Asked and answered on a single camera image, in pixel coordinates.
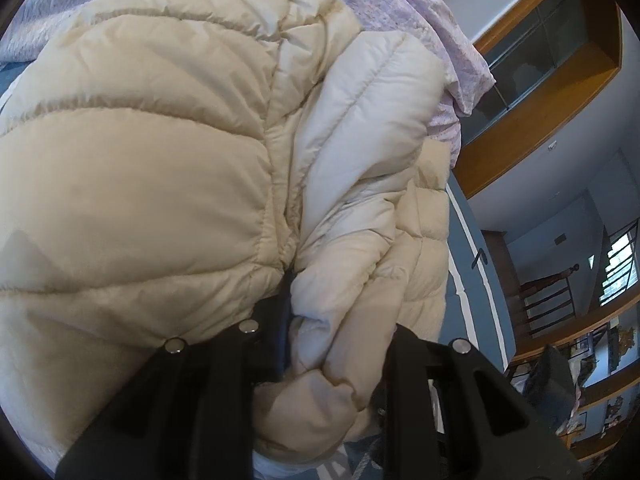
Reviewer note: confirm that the barred window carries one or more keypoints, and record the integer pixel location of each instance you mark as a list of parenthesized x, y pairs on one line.
[(621, 267)]

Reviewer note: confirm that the bed with blue striped sheet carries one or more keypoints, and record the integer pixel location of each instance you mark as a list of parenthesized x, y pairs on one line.
[(477, 300)]

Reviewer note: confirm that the dark grey block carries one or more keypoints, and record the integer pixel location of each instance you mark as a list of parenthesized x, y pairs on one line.
[(550, 380)]

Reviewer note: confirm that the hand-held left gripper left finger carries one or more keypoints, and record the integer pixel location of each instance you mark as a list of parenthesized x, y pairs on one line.
[(286, 330)]

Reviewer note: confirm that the cream quilted puffer jacket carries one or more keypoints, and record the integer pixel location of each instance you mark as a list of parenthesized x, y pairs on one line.
[(150, 170)]

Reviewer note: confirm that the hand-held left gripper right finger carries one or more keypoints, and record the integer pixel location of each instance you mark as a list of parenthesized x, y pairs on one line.
[(405, 360)]

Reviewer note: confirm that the lavender floral duvet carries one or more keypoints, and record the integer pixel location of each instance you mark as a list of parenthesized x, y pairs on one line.
[(430, 25)]

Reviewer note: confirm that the wooden bookshelf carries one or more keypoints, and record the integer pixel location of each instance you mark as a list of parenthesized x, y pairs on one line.
[(605, 360)]

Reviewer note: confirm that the wooden framed glass door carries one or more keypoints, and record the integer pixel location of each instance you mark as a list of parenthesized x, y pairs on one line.
[(545, 85)]

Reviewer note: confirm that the wooden chair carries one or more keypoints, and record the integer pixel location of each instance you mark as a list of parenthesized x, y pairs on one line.
[(547, 300)]

